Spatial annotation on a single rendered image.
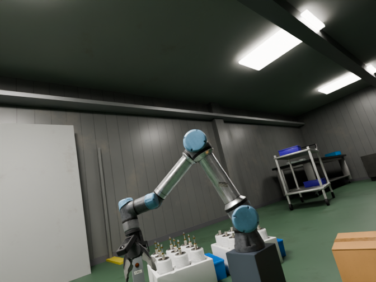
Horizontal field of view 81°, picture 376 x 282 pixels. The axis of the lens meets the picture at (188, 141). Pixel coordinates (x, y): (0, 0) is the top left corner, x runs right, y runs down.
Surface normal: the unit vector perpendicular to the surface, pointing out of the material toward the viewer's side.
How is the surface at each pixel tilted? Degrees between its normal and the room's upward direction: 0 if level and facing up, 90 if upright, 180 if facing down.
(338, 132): 90
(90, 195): 90
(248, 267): 90
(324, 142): 90
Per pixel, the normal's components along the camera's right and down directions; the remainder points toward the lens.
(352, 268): -0.63, -0.07
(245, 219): -0.07, -0.11
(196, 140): -0.20, -0.33
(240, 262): -0.77, 0.00
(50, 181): 0.56, -0.44
